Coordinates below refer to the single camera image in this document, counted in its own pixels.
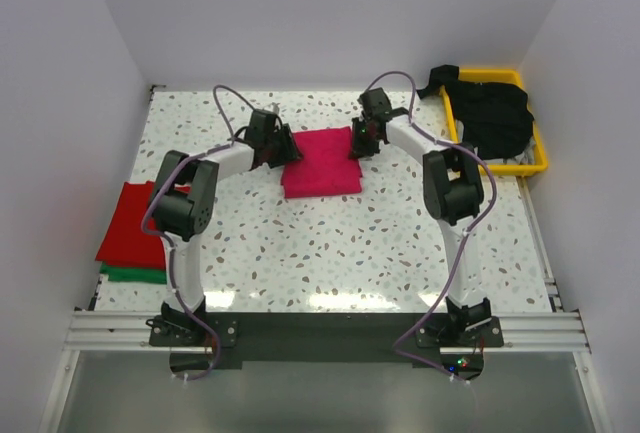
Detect pink t shirt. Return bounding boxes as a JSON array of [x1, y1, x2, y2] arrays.
[[281, 127, 363, 199]]

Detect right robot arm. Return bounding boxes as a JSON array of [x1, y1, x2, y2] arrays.
[[350, 88, 491, 346]]

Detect grey t shirt in bin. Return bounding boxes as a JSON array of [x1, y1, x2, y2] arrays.
[[456, 122, 536, 165]]

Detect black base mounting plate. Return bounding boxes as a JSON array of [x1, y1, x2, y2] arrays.
[[146, 312, 505, 377]]

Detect red folded t shirt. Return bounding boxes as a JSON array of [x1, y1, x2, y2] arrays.
[[95, 181, 165, 270]]

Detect black t shirt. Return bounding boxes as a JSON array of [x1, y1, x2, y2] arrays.
[[417, 65, 534, 162]]

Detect green folded t shirt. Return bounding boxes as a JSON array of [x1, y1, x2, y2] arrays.
[[100, 263, 167, 285]]

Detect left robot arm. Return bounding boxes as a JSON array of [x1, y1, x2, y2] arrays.
[[141, 109, 302, 345]]

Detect aluminium frame rail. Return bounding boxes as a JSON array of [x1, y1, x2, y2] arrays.
[[65, 311, 589, 361]]

